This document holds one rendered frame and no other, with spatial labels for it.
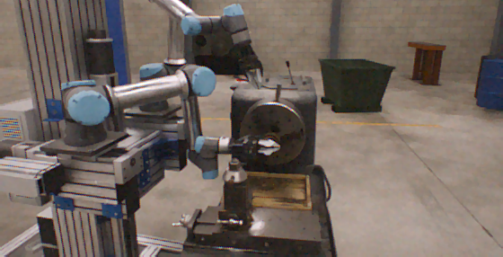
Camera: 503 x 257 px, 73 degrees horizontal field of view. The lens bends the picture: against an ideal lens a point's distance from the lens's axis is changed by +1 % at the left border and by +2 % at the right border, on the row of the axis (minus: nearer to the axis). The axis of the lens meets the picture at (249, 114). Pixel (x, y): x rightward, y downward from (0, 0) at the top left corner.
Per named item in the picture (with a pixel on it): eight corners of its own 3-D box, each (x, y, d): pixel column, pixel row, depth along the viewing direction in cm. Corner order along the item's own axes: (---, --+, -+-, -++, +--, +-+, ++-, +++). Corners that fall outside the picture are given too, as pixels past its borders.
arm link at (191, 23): (135, -29, 154) (193, 15, 128) (156, -27, 161) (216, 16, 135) (133, -4, 160) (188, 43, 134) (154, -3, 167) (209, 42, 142)
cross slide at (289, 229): (198, 214, 122) (198, 202, 121) (318, 223, 117) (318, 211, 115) (183, 243, 106) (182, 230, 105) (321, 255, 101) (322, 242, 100)
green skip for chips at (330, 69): (315, 99, 710) (318, 59, 688) (359, 98, 718) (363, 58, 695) (337, 117, 582) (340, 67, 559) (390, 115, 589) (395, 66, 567)
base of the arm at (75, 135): (54, 144, 126) (50, 119, 123) (83, 131, 140) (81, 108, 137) (89, 147, 122) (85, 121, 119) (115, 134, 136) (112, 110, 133)
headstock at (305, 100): (243, 128, 240) (242, 74, 230) (311, 130, 234) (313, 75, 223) (226, 161, 184) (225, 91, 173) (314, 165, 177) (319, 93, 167)
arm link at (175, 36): (156, 84, 182) (154, -24, 163) (180, 81, 192) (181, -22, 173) (168, 90, 175) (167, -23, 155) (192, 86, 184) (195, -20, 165)
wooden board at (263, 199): (233, 178, 164) (233, 170, 162) (308, 182, 159) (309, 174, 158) (220, 211, 135) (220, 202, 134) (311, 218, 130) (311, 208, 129)
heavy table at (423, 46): (402, 75, 1019) (407, 41, 992) (419, 75, 1014) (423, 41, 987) (422, 84, 865) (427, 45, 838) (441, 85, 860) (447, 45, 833)
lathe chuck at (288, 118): (239, 153, 174) (246, 94, 165) (299, 163, 171) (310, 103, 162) (235, 159, 166) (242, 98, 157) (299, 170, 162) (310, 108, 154)
